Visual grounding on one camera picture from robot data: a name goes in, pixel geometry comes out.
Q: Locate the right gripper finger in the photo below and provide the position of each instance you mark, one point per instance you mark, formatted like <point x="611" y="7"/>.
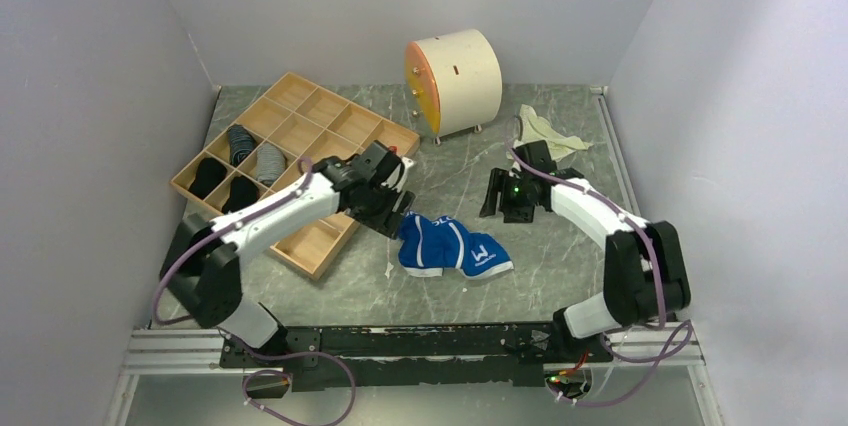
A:
<point x="518" y="212"/>
<point x="493" y="199"/>

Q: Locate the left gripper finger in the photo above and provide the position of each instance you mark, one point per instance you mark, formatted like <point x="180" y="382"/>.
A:
<point x="400" y="203"/>
<point x="387" y="223"/>

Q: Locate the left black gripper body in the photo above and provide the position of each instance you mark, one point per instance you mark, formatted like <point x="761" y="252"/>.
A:
<point x="378" y="204"/>

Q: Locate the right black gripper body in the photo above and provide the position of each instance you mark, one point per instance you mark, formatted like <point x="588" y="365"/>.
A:
<point x="514" y="191"/>

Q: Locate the blue underwear white trim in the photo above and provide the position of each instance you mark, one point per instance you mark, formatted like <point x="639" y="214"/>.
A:
<point x="430" y="247"/>

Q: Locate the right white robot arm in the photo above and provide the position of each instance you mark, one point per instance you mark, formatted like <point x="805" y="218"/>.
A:
<point x="644" y="274"/>

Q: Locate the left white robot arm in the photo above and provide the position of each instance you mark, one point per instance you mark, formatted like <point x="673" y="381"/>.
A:
<point x="203" y="267"/>

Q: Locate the cream cloth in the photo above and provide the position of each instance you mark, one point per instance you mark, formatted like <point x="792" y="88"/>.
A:
<point x="537" y="128"/>

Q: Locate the wooden compartment tray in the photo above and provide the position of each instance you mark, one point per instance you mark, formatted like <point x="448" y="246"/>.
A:
<point x="303" y="120"/>

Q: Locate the grey rolled sock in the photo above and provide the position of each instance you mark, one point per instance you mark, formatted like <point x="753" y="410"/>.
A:
<point x="271" y="163"/>

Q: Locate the cream cylindrical drawer cabinet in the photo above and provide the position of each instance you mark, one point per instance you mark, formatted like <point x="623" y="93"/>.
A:
<point x="456" y="80"/>

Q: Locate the dark striped rolled sock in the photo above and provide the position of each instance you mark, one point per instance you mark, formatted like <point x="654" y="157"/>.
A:
<point x="241" y="144"/>

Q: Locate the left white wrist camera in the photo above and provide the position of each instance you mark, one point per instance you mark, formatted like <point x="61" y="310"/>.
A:
<point x="401" y="173"/>

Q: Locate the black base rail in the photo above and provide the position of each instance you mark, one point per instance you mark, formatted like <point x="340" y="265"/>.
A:
<point x="519" y="353"/>

